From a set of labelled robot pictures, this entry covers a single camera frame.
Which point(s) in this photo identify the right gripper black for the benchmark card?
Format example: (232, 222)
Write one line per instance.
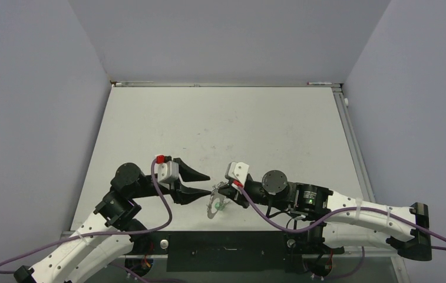
(234, 193)

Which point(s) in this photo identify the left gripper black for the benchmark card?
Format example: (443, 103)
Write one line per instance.
(185, 194)

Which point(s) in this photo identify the metal key organizer plate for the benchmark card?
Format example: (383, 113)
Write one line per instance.
(217, 201)

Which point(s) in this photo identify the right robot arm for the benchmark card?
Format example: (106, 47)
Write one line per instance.
(336, 220)

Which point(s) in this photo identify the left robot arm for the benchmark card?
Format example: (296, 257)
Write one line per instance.
(115, 216)

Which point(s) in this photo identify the green key tag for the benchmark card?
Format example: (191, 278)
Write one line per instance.
(219, 205)

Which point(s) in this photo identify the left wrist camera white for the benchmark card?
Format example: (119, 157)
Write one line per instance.
(168, 173)

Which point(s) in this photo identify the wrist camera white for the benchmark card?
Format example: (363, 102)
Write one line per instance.
(168, 173)
(237, 171)

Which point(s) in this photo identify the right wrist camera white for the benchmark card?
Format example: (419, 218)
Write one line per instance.
(237, 171)

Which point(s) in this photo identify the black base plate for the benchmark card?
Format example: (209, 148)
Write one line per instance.
(187, 260)

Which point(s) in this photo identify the aluminium frame rail front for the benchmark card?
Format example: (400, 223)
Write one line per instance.
(246, 244)

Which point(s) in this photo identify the aluminium frame rail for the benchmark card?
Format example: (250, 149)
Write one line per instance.
(209, 84)
(354, 148)
(246, 244)

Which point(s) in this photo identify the aluminium frame rail back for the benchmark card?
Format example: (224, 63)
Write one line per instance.
(209, 84)

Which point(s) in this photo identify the aluminium frame rail right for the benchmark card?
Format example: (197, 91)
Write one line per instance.
(354, 148)

